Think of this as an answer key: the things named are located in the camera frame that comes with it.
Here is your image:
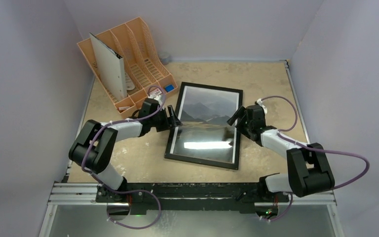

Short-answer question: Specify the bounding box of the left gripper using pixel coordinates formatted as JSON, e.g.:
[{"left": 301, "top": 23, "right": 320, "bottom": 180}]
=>
[{"left": 150, "top": 106, "right": 182, "bottom": 132}]

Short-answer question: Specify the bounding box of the landscape photo print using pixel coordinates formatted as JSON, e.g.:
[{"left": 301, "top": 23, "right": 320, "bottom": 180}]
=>
[{"left": 170, "top": 85, "right": 240, "bottom": 164}]

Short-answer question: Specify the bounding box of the wooden picture frame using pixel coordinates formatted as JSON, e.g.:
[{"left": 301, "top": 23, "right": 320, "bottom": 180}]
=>
[{"left": 164, "top": 81, "right": 244, "bottom": 171}]

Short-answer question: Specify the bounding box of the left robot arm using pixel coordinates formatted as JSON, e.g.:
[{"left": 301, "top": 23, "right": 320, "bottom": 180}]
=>
[{"left": 68, "top": 98, "right": 182, "bottom": 202}]

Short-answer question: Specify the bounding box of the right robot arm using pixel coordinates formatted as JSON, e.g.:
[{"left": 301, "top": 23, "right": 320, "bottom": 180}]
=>
[{"left": 227, "top": 105, "right": 335, "bottom": 201}]

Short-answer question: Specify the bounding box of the blue small box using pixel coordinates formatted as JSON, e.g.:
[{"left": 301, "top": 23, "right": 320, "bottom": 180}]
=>
[{"left": 164, "top": 84, "right": 175, "bottom": 93}]

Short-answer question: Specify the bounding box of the red white small box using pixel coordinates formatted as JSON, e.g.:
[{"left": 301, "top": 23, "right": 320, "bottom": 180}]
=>
[{"left": 148, "top": 88, "right": 162, "bottom": 100}]

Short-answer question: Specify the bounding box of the orange file organizer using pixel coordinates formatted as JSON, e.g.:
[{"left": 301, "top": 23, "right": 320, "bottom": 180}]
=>
[{"left": 76, "top": 17, "right": 179, "bottom": 120}]

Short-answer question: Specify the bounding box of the white binder folder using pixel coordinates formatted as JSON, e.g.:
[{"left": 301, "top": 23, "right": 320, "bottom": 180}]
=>
[{"left": 89, "top": 33, "right": 127, "bottom": 101}]

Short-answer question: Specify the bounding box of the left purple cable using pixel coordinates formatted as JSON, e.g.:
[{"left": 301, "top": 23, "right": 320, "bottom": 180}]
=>
[{"left": 79, "top": 85, "right": 167, "bottom": 230}]

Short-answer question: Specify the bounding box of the purple cable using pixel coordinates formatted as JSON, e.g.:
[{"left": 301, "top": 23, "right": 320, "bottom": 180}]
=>
[
  {"left": 256, "top": 95, "right": 371, "bottom": 223},
  {"left": 79, "top": 85, "right": 167, "bottom": 230}
]

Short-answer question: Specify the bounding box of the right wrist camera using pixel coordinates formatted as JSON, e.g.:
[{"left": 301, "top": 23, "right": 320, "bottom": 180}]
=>
[{"left": 255, "top": 98, "right": 267, "bottom": 115}]

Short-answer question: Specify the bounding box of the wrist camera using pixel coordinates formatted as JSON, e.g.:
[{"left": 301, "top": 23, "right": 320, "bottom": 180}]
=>
[
  {"left": 148, "top": 93, "right": 164, "bottom": 104},
  {"left": 255, "top": 98, "right": 267, "bottom": 115}
]

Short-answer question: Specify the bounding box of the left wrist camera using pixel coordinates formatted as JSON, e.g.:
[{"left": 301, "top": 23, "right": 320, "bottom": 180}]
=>
[{"left": 148, "top": 93, "right": 164, "bottom": 104}]

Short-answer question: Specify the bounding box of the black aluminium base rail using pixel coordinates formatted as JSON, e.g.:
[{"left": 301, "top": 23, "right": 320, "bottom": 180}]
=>
[{"left": 48, "top": 183, "right": 336, "bottom": 215}]

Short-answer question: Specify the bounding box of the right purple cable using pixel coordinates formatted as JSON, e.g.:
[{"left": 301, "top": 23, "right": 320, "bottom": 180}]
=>
[{"left": 256, "top": 95, "right": 371, "bottom": 223}]

